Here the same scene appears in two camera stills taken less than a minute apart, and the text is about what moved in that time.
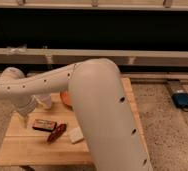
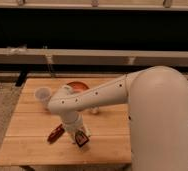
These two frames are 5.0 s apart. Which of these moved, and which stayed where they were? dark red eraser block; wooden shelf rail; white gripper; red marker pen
Moved: white gripper; dark red eraser block
Stayed: wooden shelf rail; red marker pen
